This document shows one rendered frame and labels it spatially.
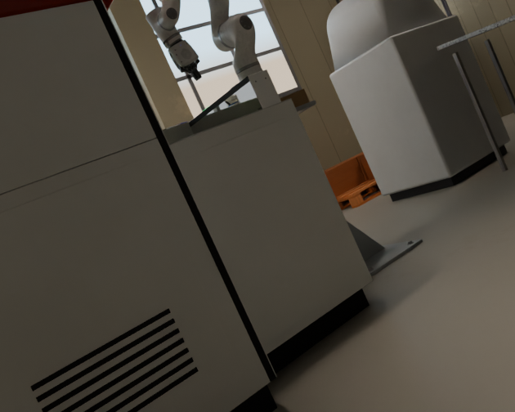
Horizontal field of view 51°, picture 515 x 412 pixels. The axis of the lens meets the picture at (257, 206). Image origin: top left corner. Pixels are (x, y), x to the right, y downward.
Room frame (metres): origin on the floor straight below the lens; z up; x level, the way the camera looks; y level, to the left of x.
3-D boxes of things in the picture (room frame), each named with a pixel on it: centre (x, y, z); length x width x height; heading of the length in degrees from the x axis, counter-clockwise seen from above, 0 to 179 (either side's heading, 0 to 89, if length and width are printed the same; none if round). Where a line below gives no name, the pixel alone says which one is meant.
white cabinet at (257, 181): (2.22, 0.24, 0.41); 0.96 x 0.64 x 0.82; 32
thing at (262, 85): (2.23, -0.06, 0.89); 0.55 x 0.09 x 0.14; 32
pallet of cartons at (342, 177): (5.20, -1.08, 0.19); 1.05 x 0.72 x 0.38; 121
